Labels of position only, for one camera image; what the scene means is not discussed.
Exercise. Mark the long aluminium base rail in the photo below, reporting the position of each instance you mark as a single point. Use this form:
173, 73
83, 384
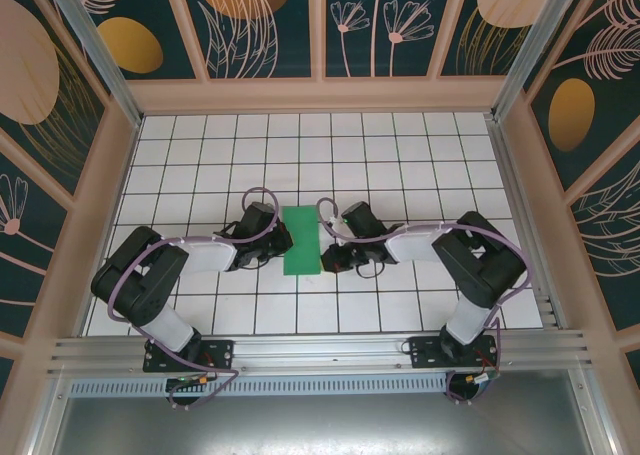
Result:
325, 352

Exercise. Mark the grey metal sheet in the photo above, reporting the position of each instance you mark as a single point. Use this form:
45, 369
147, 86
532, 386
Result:
320, 425

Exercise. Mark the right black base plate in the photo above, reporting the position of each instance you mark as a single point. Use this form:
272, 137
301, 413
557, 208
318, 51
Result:
425, 352

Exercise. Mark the aluminium side rail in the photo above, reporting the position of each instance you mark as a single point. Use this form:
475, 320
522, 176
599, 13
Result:
525, 225

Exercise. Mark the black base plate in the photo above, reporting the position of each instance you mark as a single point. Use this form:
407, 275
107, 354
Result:
220, 355
425, 352

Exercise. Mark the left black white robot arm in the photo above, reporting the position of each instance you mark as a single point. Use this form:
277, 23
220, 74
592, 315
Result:
140, 285

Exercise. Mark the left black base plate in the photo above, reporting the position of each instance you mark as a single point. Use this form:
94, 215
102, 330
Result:
220, 355

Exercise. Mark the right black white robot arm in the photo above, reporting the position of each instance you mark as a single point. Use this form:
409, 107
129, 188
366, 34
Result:
480, 270

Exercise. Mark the green cloth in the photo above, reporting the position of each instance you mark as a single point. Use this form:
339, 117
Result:
301, 245

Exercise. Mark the aluminium frame post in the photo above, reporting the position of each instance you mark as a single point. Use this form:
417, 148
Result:
530, 40
90, 35

